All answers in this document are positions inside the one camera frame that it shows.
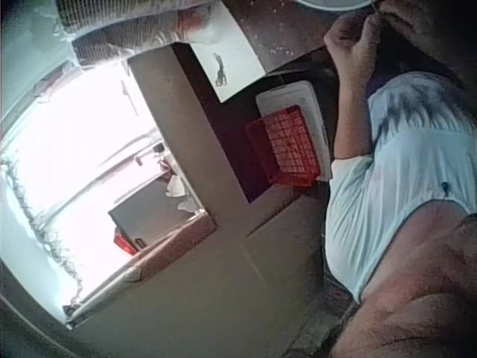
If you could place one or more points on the person's left hand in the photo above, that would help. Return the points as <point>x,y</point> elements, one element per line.
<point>348,39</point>

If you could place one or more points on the white bowl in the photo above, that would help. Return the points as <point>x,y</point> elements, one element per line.
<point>331,3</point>

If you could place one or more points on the dark grey box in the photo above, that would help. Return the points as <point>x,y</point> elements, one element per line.
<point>153,220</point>

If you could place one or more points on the white paper with dark figure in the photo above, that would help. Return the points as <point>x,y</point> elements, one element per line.
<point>233,56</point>

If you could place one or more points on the person's left fingers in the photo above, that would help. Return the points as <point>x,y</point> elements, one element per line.
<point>369,26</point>

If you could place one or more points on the red and white plastic bag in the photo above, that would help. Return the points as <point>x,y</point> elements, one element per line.
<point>197,22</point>

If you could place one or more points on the person's right hand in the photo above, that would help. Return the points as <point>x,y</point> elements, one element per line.
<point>397,9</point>

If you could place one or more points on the white plastic storage container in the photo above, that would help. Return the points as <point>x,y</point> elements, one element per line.
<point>294,95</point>

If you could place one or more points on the small black fitting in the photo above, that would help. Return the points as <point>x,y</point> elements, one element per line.
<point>158,148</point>

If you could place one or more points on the white lace curtain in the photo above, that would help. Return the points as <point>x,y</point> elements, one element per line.
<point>41,223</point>

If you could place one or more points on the thin grey stick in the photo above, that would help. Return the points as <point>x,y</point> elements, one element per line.
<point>376,9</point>

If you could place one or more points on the red packet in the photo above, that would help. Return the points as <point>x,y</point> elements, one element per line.
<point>124,241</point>

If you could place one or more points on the red plastic crate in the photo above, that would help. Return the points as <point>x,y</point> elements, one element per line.
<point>290,149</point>

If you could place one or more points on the woven straw mat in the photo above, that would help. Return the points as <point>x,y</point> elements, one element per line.
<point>119,37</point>

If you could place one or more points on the white crumpled cloth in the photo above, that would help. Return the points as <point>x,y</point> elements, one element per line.
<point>175,186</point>

